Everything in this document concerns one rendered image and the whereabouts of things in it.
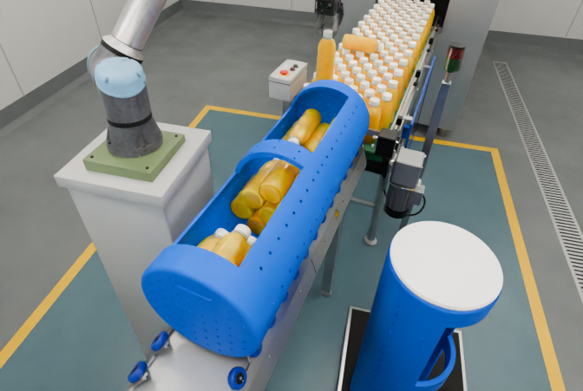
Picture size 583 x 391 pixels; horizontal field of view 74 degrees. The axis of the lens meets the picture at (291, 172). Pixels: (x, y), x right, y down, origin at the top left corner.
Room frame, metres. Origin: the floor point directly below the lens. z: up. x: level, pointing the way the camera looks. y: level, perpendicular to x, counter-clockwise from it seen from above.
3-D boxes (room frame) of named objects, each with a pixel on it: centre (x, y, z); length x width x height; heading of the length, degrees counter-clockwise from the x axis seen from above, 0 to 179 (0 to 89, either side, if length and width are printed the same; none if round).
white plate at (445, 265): (0.63, -0.40, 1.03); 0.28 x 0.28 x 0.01
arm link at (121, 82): (0.92, 0.45, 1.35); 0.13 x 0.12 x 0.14; 32
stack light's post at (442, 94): (1.52, -0.64, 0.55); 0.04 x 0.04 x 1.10; 68
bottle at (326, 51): (1.44, -0.12, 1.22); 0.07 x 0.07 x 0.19
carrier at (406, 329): (0.63, -0.40, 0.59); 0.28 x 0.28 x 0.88
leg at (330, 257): (1.21, -0.21, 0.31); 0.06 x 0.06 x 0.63; 68
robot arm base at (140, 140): (0.91, 0.45, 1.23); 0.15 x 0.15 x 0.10
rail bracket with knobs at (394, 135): (1.26, -0.37, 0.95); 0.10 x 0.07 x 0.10; 68
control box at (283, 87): (1.60, 0.03, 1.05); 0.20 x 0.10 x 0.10; 158
